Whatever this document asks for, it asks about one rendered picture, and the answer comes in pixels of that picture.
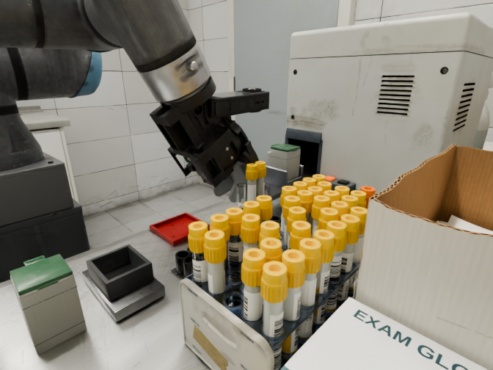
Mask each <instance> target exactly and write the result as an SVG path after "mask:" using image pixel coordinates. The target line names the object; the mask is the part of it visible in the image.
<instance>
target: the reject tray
mask: <svg viewBox="0 0 493 370"><path fill-rule="evenodd" d="M199 221H200V222H203V221H202V220H199V219H197V218H196V217H194V216H192V215H190V214H188V213H186V212H185V213H182V214H179V215H177V216H174V217H171V218H169V219H166V220H163V221H160V222H157V223H155V224H152V225H149V226H150V230H151V231H152V232H154V233H155V234H156V235H158V236H160V237H161V238H162V239H163V240H165V241H166V242H168V243H169V244H171V245H172V246H175V245H177V244H180V243H182V242H185V241H187V240H188V235H189V225H190V224H191V223H193V222H199Z"/></svg>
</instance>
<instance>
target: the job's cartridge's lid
mask: <svg viewBox="0 0 493 370"><path fill-rule="evenodd" d="M300 148H301V147H300V146H296V145H289V144H285V143H284V144H281V145H280V144H274V145H271V149H274V150H280V151H284V152H290V151H292V152H293V151H296V150H298V149H300Z"/></svg>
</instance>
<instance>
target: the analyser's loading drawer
mask: <svg viewBox="0 0 493 370"><path fill-rule="evenodd" d="M316 173H317V167H313V166H310V165H299V177H298V178H295V179H292V180H290V181H288V171H285V170H281V169H277V168H274V167H270V166H266V177H265V189H264V195H268V196H270V197H271V198H272V199H271V201H273V200H276V199H277V198H280V196H281V194H282V188H283V187H284V186H293V183H294V182H296V181H302V179H303V178H312V177H313V175H316Z"/></svg>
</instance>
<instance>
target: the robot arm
mask: <svg viewBox="0 0 493 370"><path fill-rule="evenodd" d="M119 48H124V50H125V52H126V54H127V55H128V56H129V58H130V60H131V61H132V63H133V64H134V66H135V68H136V69H137V70H138V73H139V75H140V76H141V77H142V79H143V81H144V82H145V84H146V85H147V87H148V89H149V90H150V91H151V93H152V95H153V97H154V98H155V100H156V101H158V102H160V104H161V105H160V106H159V107H158V108H157V109H155V110H154V111H152V112H151V113H150V114H149V115H150V116H151V118H152V119H153V121H154V123H155V124H156V125H157V127H158V129H159V130H160V132H161V133H162V134H163V136H164V138H165V139H166V141H167V142H168V143H169V145H170V147H169V148H168V149H167V150H168V151H169V153H170V154H171V156H172V157H173V159H174V160H175V162H176V163H177V165H178V166H179V168H180V169H181V170H182V172H183V174H184V175H185V176H187V175H188V174H189V173H190V172H191V171H193V172H195V171H196V172H197V174H198V175H199V176H201V178H202V180H203V182H204V183H207V184H210V185H213V192H214V194H215V195H216V196H218V197H220V196H222V195H224V194H225V193H227V192H229V191H230V194H229V199H230V202H232V203H235V202H237V188H236V185H237V184H247V179H246V170H247V164H251V163H253V164H255V162H258V161H259V159H258V156H257V154H256V152H255V150H254V149H253V147H252V144H251V142H250V141H249V140H248V138H247V136H246V134H245V133H244V131H243V129H242V128H241V127H240V125H239V124H237V123H236V122H235V121H234V120H231V115H239V114H243V113H247V112H250V113H254V112H261V110H264V109H269V92H265V91H262V90H261V89H260V88H254V87H250V88H244V89H243V90H240V91H233V92H220V93H215V91H216V85H215V83H214V81H213V79H212V77H211V71H210V69H209V67H208V64H207V62H206V61H205V58H204V56H203V54H202V52H201V50H200V47H199V45H198V43H197V41H196V38H195V36H194V34H193V32H192V30H191V27H190V26H189V23H188V21H187V19H186V16H185V15H184V13H183V10H182V8H181V6H180V3H179V1H178V0H0V172H2V171H5V170H11V169H15V168H19V167H23V166H26V165H29V164H33V163H35V162H38V161H40V160H41V159H43V158H44V155H43V151H42V148H41V146H40V144H39V143H38V141H37V140H36V139H35V138H34V136H33V134H32V133H31V131H30V130H29V129H28V127H27V126H26V124H25V123H24V122H23V121H22V119H21V116H20V114H19V111H18V107H17V104H16V101H28V100H38V99H49V98H75V97H77V96H83V95H91V94H93V93H94V92H95V91H96V90H97V88H98V87H99V84H100V82H101V76H102V69H103V65H102V56H101V53H104V52H108V51H112V50H115V49H119ZM176 155H180V156H183V158H184V159H185V160H186V162H188V164H187V165H186V167H185V168H183V166H182V165H181V163H180V162H179V161H178V159H177V158H176Z"/></svg>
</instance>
